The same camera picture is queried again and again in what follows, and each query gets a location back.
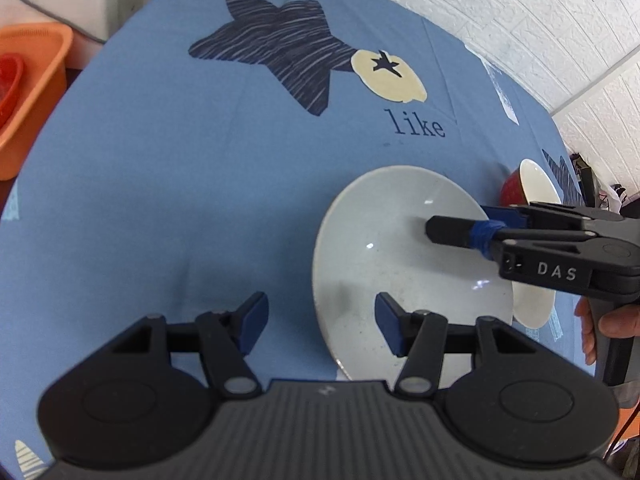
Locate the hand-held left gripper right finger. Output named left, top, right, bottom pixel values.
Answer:
left=374, top=291, right=547, bottom=398

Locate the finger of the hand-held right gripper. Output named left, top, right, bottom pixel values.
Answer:
left=482, top=201, right=617, bottom=232
left=425, top=215, right=506, bottom=261

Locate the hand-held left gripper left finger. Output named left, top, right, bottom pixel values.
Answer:
left=97, top=290, right=271, bottom=400

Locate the red bowl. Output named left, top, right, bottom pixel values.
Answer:
left=501, top=159, right=564, bottom=332

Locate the white bowl with floral print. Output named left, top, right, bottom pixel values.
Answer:
left=311, top=164, right=517, bottom=382

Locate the person's right hand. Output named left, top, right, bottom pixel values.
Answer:
left=575, top=299, right=640, bottom=366

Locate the black electronic device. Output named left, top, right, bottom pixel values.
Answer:
left=570, top=152, right=599, bottom=208

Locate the blue printed tablecloth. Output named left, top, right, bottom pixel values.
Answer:
left=0, top=0, right=601, bottom=480

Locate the orange plastic basin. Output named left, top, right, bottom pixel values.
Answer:
left=0, top=24, right=74, bottom=181

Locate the red plastic item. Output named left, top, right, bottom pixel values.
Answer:
left=0, top=54, right=25, bottom=132

